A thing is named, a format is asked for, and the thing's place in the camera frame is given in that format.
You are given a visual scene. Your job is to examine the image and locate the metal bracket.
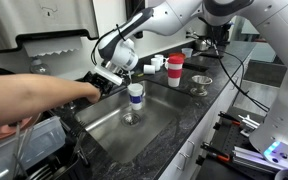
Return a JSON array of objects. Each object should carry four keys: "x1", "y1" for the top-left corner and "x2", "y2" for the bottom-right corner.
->
[{"x1": 238, "y1": 114, "x2": 261, "y2": 138}]

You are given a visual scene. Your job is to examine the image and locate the steel paper towel dispenser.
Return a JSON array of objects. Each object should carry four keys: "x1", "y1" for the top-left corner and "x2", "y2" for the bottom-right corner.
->
[{"x1": 0, "y1": 0, "x2": 100, "y2": 58}]

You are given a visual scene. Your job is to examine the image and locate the white paper cup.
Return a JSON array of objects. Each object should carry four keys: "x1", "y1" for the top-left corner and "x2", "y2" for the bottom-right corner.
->
[{"x1": 273, "y1": 168, "x2": 288, "y2": 180}]

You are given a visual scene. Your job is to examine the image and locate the black coffee machine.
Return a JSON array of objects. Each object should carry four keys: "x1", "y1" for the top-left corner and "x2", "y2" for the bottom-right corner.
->
[{"x1": 213, "y1": 21, "x2": 236, "y2": 44}]

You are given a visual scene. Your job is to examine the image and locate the white lower cabinets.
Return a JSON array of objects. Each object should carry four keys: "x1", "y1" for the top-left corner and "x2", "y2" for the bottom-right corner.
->
[{"x1": 157, "y1": 49, "x2": 252, "y2": 180}]

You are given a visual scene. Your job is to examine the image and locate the person's forearm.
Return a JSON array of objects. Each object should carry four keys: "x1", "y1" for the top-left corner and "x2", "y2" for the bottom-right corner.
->
[{"x1": 0, "y1": 73, "x2": 88, "y2": 132}]

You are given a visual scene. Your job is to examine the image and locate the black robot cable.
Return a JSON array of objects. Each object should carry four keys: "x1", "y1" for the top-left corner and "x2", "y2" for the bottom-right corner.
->
[{"x1": 90, "y1": 23, "x2": 272, "y2": 113}]

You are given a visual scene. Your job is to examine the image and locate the stainless steel sink basin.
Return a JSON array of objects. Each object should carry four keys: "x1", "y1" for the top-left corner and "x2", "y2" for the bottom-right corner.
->
[{"x1": 74, "y1": 79, "x2": 193, "y2": 164}]

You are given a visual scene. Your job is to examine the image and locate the metal kettle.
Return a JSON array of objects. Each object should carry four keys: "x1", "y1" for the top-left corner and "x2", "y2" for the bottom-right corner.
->
[{"x1": 193, "y1": 38, "x2": 212, "y2": 52}]

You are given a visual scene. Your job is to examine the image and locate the metal sink drain strainer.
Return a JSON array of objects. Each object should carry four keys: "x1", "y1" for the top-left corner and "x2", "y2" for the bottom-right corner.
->
[{"x1": 121, "y1": 112, "x2": 142, "y2": 127}]

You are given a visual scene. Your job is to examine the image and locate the black mounting table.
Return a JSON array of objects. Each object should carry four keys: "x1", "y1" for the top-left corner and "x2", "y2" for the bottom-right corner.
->
[{"x1": 195, "y1": 106, "x2": 285, "y2": 180}]

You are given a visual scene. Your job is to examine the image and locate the red white travel tumbler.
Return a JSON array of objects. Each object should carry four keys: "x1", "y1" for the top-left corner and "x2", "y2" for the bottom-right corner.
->
[{"x1": 167, "y1": 55, "x2": 185, "y2": 88}]

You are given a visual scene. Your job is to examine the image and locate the person's hand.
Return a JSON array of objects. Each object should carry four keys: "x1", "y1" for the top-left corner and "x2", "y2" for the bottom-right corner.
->
[{"x1": 78, "y1": 82, "x2": 102, "y2": 105}]

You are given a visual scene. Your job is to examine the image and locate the clear plastic tub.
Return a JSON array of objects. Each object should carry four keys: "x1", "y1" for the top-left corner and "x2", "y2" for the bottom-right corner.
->
[{"x1": 0, "y1": 115, "x2": 67, "y2": 180}]

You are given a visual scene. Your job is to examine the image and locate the translucent plastic container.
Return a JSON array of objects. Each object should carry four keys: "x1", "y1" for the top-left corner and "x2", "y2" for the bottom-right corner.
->
[{"x1": 181, "y1": 47, "x2": 194, "y2": 58}]

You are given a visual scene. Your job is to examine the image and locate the black clamp orange grip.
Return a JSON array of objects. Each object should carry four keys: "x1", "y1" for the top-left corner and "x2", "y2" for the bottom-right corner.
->
[
  {"x1": 217, "y1": 111, "x2": 242, "y2": 127},
  {"x1": 200, "y1": 141, "x2": 232, "y2": 163}
]

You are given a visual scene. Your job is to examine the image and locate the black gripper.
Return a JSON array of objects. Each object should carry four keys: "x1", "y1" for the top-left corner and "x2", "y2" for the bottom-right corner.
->
[{"x1": 83, "y1": 70, "x2": 114, "y2": 96}]

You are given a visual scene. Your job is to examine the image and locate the aluminium extrusion bar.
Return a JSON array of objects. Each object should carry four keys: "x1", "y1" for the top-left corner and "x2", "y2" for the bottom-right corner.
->
[{"x1": 232, "y1": 146, "x2": 285, "y2": 175}]

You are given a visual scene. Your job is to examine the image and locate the black dish rack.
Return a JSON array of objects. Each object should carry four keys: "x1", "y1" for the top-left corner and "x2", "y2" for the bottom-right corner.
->
[{"x1": 0, "y1": 106, "x2": 93, "y2": 180}]

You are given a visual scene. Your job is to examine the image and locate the clear plastic water bottle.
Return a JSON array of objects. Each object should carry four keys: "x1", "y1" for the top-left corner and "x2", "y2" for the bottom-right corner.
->
[{"x1": 29, "y1": 58, "x2": 52, "y2": 76}]

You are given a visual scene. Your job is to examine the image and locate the black flat board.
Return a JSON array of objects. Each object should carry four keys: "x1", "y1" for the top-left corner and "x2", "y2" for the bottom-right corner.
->
[{"x1": 183, "y1": 62, "x2": 209, "y2": 73}]

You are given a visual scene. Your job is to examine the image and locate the white wrist mount plate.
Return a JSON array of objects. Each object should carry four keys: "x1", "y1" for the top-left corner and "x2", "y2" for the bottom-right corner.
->
[{"x1": 93, "y1": 64, "x2": 123, "y2": 87}]

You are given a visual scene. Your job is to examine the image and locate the white cup blue band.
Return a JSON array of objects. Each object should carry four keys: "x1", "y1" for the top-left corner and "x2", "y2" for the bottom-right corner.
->
[{"x1": 127, "y1": 82, "x2": 144, "y2": 111}]

